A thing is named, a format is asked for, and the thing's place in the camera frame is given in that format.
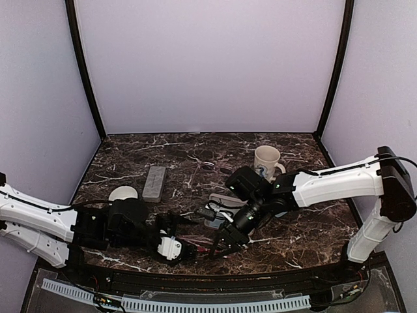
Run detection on white slotted cable duct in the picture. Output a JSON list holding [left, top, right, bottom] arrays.
[[41, 278, 311, 312]]

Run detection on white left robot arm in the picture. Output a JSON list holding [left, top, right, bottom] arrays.
[[1, 173, 197, 284]]

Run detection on grey glasses case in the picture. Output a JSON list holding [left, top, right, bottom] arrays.
[[142, 166, 167, 203]]

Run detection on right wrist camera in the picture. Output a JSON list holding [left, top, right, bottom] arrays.
[[195, 208, 216, 222]]

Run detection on black corner post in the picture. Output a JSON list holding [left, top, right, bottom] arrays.
[[313, 0, 355, 141], [65, 0, 106, 141]]

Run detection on clear frame dark-lens sunglasses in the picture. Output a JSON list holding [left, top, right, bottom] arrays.
[[188, 155, 234, 190]]

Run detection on black front rail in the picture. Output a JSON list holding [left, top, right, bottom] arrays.
[[102, 270, 317, 293]]

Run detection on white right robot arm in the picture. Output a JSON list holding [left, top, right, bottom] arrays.
[[208, 146, 416, 283]]

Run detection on pink frame sunglasses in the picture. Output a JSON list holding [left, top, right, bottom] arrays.
[[177, 237, 236, 260]]

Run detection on cream ceramic mug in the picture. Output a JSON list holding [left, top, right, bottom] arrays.
[[253, 145, 286, 181]]

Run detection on pink glasses case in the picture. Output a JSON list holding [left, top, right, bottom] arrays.
[[204, 193, 246, 230]]

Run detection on white ceramic bowl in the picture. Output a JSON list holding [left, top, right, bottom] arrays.
[[108, 186, 138, 201]]

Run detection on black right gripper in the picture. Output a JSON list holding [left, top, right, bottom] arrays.
[[208, 194, 267, 259]]

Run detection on black left corner post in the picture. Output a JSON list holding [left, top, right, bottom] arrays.
[[65, 0, 106, 141]]

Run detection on black right corner post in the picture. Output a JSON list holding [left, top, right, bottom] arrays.
[[313, 0, 355, 141]]

